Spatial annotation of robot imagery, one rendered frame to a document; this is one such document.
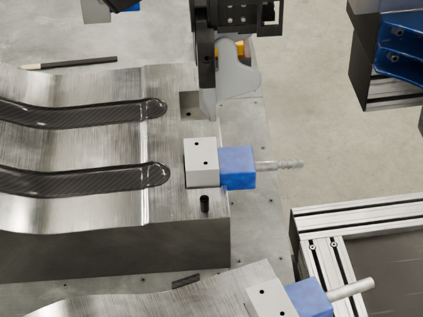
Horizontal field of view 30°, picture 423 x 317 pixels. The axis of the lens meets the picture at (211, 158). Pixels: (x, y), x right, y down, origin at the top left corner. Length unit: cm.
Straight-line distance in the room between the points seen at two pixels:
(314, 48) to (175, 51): 134
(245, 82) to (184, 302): 23
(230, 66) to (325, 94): 160
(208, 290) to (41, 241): 18
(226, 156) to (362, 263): 83
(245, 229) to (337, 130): 130
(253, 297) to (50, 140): 32
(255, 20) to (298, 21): 188
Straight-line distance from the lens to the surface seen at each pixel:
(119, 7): 71
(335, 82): 237
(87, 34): 123
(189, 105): 99
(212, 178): 85
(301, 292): 80
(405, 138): 222
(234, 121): 106
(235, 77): 73
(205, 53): 70
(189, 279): 81
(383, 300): 161
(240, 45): 112
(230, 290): 82
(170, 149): 90
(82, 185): 89
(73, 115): 97
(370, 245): 169
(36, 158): 92
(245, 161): 86
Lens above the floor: 153
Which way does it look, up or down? 46 degrees down
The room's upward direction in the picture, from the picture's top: 2 degrees counter-clockwise
